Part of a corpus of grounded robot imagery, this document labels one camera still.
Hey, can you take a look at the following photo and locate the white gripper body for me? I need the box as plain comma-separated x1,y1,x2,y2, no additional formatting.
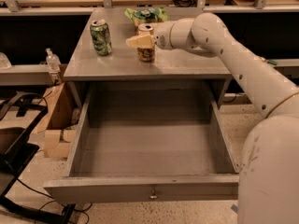
154,21,172,49

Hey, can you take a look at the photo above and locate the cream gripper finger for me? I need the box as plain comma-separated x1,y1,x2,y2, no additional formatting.
126,35,155,49

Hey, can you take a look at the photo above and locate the orange soda can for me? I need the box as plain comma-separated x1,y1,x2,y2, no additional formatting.
136,23,155,62

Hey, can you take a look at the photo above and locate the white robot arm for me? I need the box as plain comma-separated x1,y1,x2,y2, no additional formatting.
126,13,299,224

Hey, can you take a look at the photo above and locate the green soda can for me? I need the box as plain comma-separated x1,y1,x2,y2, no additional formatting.
90,20,112,56

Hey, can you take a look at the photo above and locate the open grey top drawer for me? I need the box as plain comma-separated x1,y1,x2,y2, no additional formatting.
44,80,238,204

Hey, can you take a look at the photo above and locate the green chip bag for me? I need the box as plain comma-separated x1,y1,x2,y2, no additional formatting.
124,7,168,26

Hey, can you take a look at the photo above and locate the grey cabinet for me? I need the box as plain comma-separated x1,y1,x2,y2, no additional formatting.
64,7,232,102

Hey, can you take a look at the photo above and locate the clear sanitizer bottle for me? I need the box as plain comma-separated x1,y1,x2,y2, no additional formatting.
46,48,61,72

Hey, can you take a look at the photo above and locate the cardboard box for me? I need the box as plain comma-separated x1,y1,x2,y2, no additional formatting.
34,83,77,133

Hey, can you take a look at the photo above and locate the black chair base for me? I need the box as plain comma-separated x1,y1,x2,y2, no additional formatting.
0,91,75,224

